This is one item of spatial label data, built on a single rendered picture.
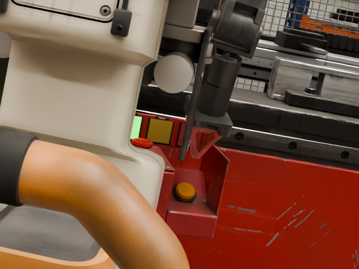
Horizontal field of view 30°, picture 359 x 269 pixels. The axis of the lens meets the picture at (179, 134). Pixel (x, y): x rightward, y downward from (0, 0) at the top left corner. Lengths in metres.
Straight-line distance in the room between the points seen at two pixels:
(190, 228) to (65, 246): 0.76
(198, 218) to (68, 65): 0.57
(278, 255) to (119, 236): 1.26
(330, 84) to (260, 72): 0.28
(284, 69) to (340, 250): 0.44
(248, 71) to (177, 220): 0.73
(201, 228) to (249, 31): 0.36
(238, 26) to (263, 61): 0.74
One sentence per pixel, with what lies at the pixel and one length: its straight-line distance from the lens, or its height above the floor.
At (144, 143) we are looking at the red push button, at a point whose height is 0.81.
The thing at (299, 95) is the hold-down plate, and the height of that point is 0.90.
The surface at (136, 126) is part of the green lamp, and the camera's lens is 1.28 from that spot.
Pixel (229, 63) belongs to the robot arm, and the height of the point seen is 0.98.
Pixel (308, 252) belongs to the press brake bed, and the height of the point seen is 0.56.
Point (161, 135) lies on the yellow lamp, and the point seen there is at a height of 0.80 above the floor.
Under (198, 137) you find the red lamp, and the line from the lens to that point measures 1.31.
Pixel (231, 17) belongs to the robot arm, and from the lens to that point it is 1.10.
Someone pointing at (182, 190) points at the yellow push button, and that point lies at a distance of 1.25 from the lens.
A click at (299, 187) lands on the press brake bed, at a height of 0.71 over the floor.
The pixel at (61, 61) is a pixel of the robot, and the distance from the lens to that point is 0.70.
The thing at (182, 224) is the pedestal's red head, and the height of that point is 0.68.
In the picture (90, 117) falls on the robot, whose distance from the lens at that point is 0.69.
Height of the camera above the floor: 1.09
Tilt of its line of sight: 12 degrees down
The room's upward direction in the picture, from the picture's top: 11 degrees clockwise
